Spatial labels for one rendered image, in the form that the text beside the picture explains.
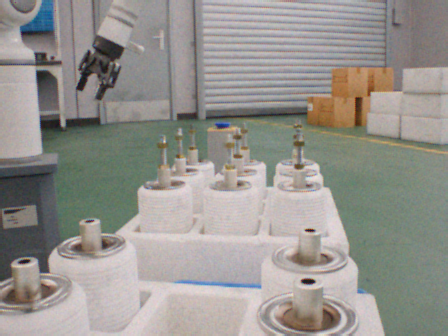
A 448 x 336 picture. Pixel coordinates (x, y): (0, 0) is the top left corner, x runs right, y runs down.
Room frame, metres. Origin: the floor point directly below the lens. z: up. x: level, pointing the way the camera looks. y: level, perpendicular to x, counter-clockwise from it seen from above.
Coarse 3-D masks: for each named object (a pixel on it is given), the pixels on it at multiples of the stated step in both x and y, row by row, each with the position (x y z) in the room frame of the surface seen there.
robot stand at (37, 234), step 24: (0, 168) 0.71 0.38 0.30; (24, 168) 0.73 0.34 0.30; (48, 168) 0.74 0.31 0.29; (0, 192) 0.72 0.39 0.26; (24, 192) 0.73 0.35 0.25; (48, 192) 0.76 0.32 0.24; (0, 216) 0.72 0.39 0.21; (24, 216) 0.73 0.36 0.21; (48, 216) 0.76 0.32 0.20; (0, 240) 0.72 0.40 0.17; (24, 240) 0.73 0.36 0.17; (48, 240) 0.75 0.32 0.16; (0, 264) 0.72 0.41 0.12; (48, 264) 0.74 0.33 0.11
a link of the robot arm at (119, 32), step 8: (104, 24) 1.08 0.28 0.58; (112, 24) 1.07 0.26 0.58; (120, 24) 1.07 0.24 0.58; (104, 32) 1.07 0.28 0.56; (112, 32) 1.07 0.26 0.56; (120, 32) 1.07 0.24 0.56; (128, 32) 1.09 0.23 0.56; (112, 40) 1.07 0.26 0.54; (120, 40) 1.08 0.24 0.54; (128, 40) 1.11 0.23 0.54; (128, 48) 1.12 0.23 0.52; (136, 48) 1.11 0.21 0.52
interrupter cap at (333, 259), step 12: (276, 252) 0.43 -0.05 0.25; (288, 252) 0.43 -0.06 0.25; (324, 252) 0.43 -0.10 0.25; (336, 252) 0.42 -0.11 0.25; (276, 264) 0.40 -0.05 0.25; (288, 264) 0.40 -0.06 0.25; (300, 264) 0.40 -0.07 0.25; (312, 264) 0.40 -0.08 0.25; (324, 264) 0.39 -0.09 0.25; (336, 264) 0.39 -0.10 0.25
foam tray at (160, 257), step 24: (264, 216) 0.80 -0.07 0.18; (336, 216) 0.79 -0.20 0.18; (144, 240) 0.70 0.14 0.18; (168, 240) 0.69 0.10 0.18; (192, 240) 0.68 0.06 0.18; (216, 240) 0.68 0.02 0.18; (240, 240) 0.68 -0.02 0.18; (264, 240) 0.67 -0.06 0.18; (288, 240) 0.67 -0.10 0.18; (336, 240) 0.66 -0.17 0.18; (144, 264) 0.70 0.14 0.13; (168, 264) 0.69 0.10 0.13; (192, 264) 0.68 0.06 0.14; (216, 264) 0.68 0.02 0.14; (240, 264) 0.67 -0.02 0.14
